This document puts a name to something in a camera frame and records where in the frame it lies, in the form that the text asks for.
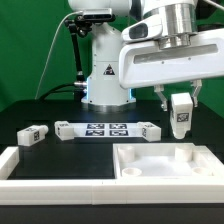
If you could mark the white U-shaped fence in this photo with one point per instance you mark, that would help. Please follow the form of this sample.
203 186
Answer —
104 191

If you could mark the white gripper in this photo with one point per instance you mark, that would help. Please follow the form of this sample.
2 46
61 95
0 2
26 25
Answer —
142 63

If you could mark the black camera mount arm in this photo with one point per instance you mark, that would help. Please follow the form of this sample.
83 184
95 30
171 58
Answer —
77 46

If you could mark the white base tag plate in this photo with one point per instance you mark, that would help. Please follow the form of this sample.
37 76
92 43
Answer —
106 130

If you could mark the grey camera on mount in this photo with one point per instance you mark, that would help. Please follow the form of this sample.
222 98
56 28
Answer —
102 14

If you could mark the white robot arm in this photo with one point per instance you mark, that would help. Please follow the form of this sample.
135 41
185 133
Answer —
104 91

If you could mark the white square tabletop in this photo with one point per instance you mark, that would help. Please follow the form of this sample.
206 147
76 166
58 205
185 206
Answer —
165 160

